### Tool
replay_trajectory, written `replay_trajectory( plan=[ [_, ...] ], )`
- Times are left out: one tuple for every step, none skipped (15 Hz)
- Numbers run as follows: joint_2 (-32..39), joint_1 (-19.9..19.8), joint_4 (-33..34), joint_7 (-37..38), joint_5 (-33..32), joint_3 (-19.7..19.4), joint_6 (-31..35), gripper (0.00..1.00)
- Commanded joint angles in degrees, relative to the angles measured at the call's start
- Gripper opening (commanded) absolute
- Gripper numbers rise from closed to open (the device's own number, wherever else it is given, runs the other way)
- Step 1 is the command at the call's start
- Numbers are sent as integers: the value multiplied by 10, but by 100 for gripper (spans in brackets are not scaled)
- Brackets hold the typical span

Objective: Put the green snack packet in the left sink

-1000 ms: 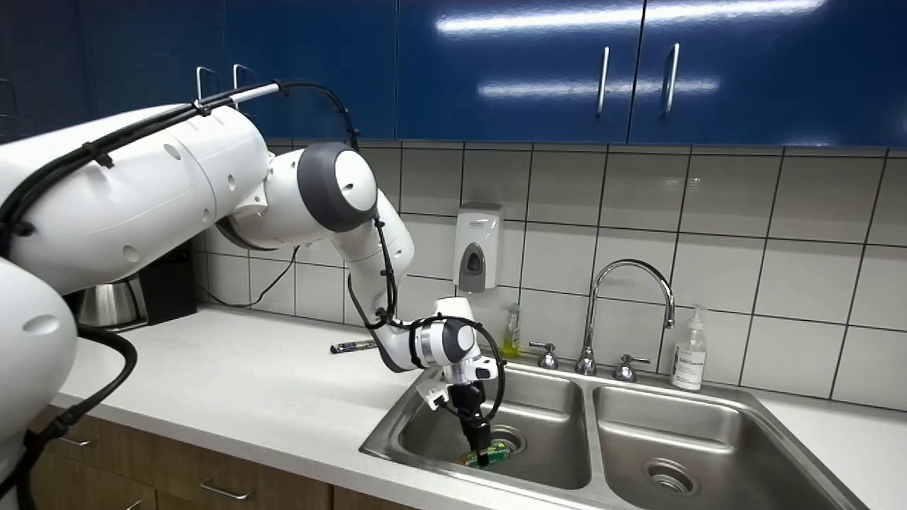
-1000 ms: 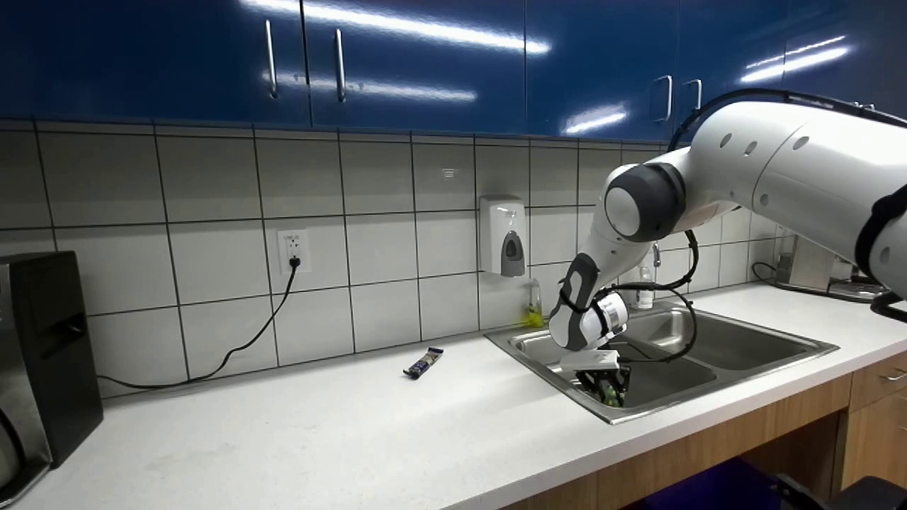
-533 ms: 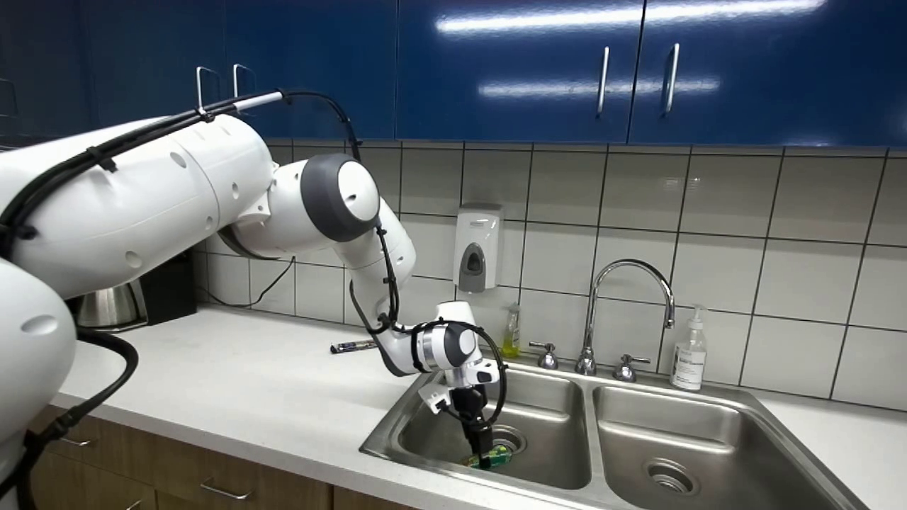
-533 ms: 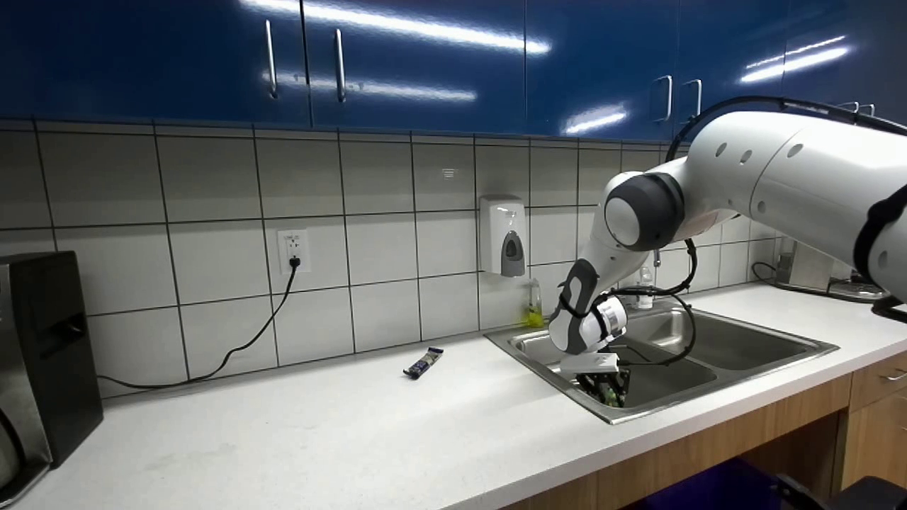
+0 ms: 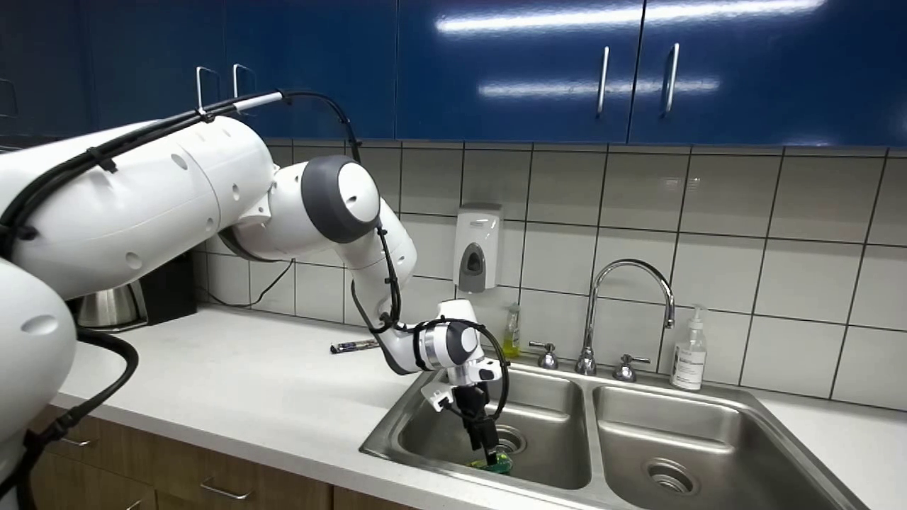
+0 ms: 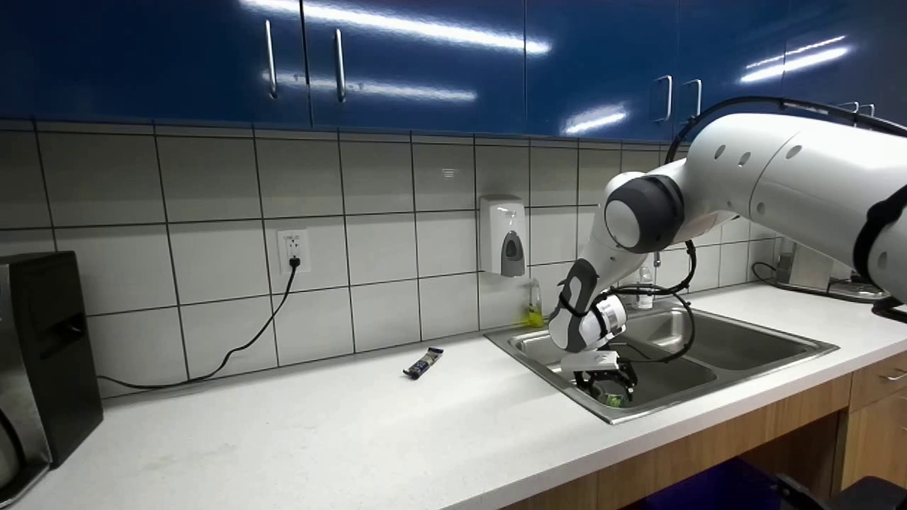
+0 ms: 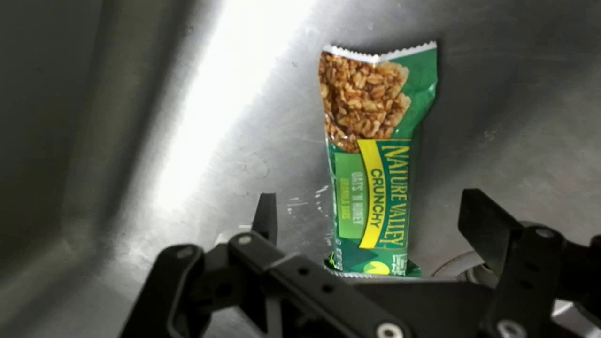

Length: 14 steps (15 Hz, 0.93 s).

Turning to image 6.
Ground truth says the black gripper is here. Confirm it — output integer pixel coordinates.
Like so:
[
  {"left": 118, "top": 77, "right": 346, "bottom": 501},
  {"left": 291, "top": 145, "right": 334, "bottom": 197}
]
[{"left": 574, "top": 366, "right": 641, "bottom": 408}]

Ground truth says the stainless steel double sink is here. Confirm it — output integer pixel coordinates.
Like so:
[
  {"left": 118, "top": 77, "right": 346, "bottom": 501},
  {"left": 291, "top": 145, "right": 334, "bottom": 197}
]
[{"left": 485, "top": 302, "right": 841, "bottom": 427}]

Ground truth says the black snack packet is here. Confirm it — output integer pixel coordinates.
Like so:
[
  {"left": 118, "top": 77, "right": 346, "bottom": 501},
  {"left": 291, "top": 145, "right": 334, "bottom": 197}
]
[{"left": 403, "top": 346, "right": 444, "bottom": 382}]

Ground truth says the green dish soap bottle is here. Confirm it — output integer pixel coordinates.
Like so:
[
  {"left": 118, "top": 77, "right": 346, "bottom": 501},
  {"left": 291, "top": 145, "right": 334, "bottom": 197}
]
[{"left": 521, "top": 277, "right": 546, "bottom": 331}]

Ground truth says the blue bin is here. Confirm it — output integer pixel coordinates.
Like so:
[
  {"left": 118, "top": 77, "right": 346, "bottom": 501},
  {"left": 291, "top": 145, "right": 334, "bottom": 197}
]
[{"left": 628, "top": 457, "right": 787, "bottom": 510}]

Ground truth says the black chair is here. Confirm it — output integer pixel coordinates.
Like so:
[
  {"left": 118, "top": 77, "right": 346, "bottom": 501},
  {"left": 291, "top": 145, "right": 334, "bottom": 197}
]
[{"left": 770, "top": 459, "right": 907, "bottom": 510}]

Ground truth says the wooden base cabinet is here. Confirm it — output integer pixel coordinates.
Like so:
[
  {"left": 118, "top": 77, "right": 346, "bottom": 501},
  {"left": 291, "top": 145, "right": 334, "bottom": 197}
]
[{"left": 835, "top": 350, "right": 907, "bottom": 493}]

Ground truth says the black coffee machine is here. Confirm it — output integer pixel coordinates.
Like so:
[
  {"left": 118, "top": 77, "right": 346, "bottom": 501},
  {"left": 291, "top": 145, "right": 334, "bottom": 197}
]
[{"left": 0, "top": 247, "right": 104, "bottom": 503}]

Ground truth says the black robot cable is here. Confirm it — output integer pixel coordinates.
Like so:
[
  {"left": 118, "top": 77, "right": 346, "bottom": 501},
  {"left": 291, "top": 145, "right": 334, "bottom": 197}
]
[{"left": 589, "top": 90, "right": 907, "bottom": 369}]

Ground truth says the white wall soap dispenser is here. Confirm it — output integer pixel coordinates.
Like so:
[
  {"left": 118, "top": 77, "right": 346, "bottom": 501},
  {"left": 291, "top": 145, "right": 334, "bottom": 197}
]
[{"left": 477, "top": 195, "right": 529, "bottom": 280}]

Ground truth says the white wall outlet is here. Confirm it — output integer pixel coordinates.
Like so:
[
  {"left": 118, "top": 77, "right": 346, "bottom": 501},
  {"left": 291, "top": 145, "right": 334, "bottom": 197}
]
[{"left": 278, "top": 226, "right": 311, "bottom": 272}]

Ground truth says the black power cord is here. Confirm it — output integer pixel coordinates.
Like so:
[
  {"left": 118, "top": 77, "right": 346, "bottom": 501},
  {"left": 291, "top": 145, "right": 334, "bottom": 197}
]
[{"left": 95, "top": 254, "right": 304, "bottom": 393}]

